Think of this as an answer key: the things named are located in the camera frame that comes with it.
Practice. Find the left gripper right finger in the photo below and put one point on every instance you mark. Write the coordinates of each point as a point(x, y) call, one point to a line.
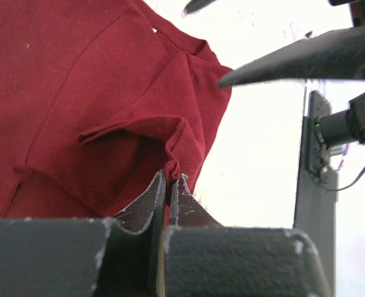
point(226, 261)

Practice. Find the dark red t-shirt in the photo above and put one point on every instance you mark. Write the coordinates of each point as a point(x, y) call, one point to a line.
point(95, 98)

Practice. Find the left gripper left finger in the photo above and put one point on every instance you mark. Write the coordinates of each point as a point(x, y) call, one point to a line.
point(113, 256)

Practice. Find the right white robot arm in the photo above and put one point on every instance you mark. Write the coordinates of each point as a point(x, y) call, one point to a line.
point(317, 184)

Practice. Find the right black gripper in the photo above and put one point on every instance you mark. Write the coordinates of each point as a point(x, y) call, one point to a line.
point(334, 55)

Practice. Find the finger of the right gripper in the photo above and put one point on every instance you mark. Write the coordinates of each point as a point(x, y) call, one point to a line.
point(196, 5)

